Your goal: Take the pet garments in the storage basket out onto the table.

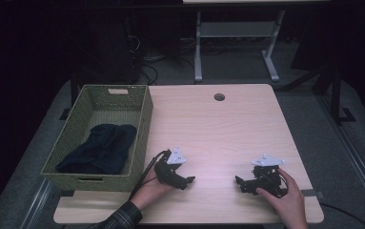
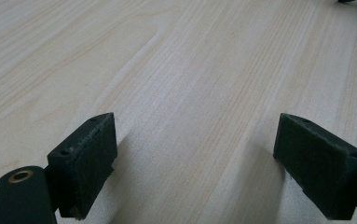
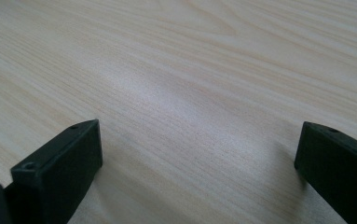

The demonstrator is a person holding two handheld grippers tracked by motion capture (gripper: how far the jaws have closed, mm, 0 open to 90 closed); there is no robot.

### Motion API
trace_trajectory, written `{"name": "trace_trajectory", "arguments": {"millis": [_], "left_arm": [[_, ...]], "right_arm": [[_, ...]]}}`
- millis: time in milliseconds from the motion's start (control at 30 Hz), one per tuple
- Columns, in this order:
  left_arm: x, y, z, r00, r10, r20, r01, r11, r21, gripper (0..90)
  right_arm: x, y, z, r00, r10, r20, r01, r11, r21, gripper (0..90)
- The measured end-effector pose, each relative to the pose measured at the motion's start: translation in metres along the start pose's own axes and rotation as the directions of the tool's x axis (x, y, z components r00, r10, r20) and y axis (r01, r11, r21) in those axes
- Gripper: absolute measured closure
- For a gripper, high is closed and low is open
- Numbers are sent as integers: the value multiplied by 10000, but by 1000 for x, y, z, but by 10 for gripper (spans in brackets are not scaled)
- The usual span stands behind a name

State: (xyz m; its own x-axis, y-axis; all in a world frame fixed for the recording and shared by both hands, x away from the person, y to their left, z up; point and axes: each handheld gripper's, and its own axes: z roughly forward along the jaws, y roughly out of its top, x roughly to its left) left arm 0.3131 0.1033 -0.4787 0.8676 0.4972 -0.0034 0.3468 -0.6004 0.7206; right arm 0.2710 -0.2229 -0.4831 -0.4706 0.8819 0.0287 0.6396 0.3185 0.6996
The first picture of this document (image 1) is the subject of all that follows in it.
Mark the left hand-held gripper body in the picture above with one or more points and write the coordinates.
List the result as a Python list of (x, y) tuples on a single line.
[(168, 168)]

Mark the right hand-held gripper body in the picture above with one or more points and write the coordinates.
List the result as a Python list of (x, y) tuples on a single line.
[(266, 178)]

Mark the dark blue cloth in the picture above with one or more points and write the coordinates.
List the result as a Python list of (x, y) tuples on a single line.
[(102, 149)]

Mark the green woven basket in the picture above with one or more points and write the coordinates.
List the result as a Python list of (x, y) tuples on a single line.
[(100, 136)]

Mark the person's left hand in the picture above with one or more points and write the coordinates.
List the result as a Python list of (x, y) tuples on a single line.
[(151, 191)]

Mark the person's right hand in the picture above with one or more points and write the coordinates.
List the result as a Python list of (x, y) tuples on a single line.
[(286, 198)]

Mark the black metal stand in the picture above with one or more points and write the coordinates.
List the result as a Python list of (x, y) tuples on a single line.
[(337, 95)]

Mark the white metal table frame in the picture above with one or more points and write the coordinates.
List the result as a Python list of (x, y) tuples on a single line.
[(235, 41)]

